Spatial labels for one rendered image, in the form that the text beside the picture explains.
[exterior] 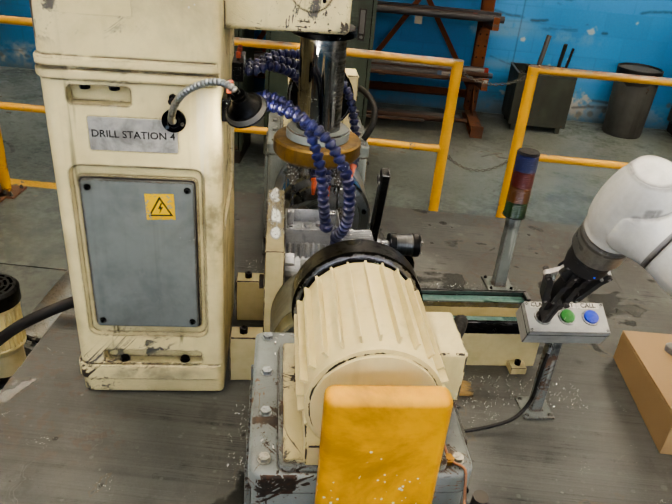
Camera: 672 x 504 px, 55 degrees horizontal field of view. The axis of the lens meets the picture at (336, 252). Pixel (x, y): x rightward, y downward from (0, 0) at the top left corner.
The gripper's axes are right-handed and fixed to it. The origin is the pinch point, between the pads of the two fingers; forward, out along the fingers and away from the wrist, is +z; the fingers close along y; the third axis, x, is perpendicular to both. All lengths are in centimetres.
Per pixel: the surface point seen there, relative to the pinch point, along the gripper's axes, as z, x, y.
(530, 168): 17, -51, -12
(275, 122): 34, -79, 55
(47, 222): 207, -160, 182
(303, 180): 18, -44, 47
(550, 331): 4.0, 3.3, -0.9
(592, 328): 4.0, 2.4, -9.8
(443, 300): 29.5, -17.3, 12.1
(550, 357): 14.0, 4.4, -4.5
